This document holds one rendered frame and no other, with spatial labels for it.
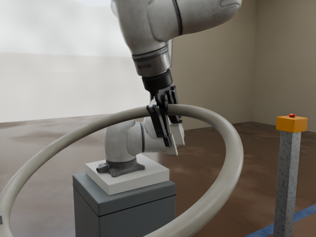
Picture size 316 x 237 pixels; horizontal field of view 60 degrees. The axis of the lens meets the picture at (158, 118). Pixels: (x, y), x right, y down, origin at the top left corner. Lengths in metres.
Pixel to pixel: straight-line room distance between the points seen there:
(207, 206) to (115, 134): 0.95
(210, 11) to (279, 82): 7.11
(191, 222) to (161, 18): 0.42
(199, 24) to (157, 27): 0.10
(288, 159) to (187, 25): 1.29
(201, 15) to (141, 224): 0.99
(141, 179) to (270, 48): 6.93
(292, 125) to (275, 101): 6.09
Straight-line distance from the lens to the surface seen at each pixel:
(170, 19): 0.63
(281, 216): 1.93
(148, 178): 1.34
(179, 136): 0.78
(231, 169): 0.44
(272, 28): 7.98
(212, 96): 7.11
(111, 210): 1.25
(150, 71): 0.65
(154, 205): 1.35
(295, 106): 7.51
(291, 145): 1.76
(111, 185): 1.26
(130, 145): 1.31
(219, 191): 0.41
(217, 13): 0.67
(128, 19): 0.63
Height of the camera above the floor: 1.33
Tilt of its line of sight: 9 degrees down
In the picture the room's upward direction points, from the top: straight up
